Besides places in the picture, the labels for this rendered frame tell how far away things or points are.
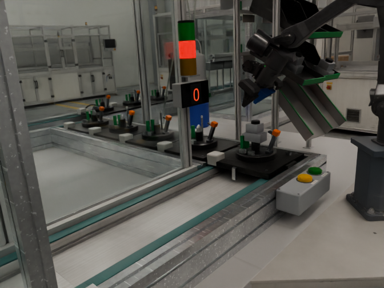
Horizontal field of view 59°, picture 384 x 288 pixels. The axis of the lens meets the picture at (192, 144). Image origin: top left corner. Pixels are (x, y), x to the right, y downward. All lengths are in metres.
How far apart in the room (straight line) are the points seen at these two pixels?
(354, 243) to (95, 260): 0.61
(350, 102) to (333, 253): 4.51
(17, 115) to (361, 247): 0.80
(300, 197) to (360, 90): 4.38
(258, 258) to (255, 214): 0.11
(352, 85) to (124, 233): 4.69
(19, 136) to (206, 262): 0.50
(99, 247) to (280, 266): 0.41
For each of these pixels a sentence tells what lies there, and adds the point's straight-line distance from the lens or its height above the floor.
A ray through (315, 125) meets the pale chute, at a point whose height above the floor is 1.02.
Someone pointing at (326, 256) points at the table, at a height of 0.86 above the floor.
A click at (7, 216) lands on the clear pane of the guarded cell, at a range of 0.45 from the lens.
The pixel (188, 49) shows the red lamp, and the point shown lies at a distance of 1.03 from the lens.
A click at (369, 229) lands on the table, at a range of 1.03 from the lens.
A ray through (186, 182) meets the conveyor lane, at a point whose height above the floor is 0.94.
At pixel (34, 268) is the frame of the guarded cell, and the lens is 0.47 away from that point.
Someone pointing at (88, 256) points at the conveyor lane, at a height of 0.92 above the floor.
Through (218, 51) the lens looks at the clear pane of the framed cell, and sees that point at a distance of 2.32.
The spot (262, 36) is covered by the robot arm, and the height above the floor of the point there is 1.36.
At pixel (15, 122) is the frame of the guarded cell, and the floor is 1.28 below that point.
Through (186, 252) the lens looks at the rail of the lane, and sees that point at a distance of 0.71.
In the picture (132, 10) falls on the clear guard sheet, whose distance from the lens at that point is 0.97.
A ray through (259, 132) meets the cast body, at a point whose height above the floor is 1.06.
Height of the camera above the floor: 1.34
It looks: 16 degrees down
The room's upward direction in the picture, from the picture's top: 3 degrees counter-clockwise
